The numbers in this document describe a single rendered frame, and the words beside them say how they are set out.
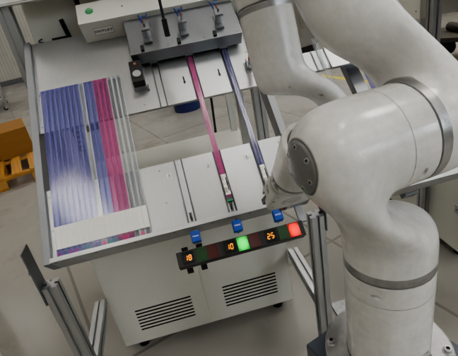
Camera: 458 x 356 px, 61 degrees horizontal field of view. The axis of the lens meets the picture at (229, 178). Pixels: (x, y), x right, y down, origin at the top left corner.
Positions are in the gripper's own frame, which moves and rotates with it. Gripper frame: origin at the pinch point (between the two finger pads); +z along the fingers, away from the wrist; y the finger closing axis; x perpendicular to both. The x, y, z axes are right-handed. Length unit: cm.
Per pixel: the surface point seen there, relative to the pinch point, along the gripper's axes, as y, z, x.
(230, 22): 4, 4, 60
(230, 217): -12.2, 8.2, 2.1
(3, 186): -177, 226, 142
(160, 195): -28.3, 10.0, 13.4
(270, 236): -3.3, 11.2, -4.9
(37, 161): -59, 9, 32
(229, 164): -8.1, 10.1, 17.3
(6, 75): -386, 696, 689
